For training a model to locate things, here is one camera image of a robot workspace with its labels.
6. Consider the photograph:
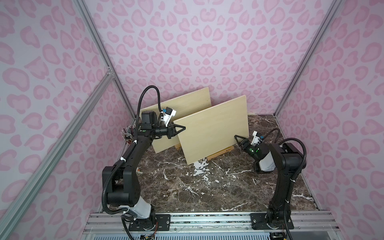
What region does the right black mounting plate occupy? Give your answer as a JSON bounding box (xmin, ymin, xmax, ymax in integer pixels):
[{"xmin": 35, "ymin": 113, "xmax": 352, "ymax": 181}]
[{"xmin": 250, "ymin": 212, "xmax": 295, "ymax": 231}]

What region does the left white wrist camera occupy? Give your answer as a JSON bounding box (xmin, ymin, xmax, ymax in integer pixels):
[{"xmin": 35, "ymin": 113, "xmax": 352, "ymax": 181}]
[{"xmin": 161, "ymin": 107, "xmax": 177, "ymax": 127}]

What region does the black mounting plate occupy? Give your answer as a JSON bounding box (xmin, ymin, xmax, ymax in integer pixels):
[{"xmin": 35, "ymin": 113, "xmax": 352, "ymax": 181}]
[
  {"xmin": 250, "ymin": 212, "xmax": 295, "ymax": 231},
  {"xmin": 129, "ymin": 214, "xmax": 171, "ymax": 232}
]

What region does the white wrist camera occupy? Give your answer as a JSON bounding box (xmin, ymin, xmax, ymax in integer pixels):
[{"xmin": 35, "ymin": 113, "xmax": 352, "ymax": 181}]
[
  {"xmin": 251, "ymin": 131, "xmax": 264, "ymax": 146},
  {"xmin": 161, "ymin": 107, "xmax": 177, "ymax": 127}
]

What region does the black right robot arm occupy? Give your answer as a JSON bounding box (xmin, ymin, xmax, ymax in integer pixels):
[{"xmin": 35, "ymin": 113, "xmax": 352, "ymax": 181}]
[{"xmin": 234, "ymin": 135, "xmax": 307, "ymax": 230}]

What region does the light wooden board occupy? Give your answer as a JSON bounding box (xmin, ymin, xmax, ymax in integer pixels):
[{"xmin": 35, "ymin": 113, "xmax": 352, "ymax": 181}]
[
  {"xmin": 174, "ymin": 96, "xmax": 249, "ymax": 165},
  {"xmin": 135, "ymin": 88, "xmax": 212, "ymax": 153}
]

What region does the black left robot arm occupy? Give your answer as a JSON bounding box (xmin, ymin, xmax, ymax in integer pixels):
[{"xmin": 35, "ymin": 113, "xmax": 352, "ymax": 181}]
[{"xmin": 102, "ymin": 108, "xmax": 186, "ymax": 229}]

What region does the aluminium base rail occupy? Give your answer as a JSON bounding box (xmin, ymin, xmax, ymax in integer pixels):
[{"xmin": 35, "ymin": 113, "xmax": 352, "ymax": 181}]
[{"xmin": 81, "ymin": 211, "xmax": 344, "ymax": 240}]

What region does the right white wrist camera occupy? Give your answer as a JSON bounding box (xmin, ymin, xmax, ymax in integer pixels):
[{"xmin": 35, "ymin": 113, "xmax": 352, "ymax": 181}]
[{"xmin": 251, "ymin": 131, "xmax": 264, "ymax": 146}]

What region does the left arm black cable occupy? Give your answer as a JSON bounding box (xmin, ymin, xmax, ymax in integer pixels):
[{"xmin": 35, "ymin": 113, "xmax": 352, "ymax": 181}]
[{"xmin": 101, "ymin": 85, "xmax": 163, "ymax": 215}]

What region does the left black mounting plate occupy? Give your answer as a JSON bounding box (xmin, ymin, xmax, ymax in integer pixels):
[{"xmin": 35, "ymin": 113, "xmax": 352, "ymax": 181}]
[{"xmin": 129, "ymin": 214, "xmax": 171, "ymax": 232}]

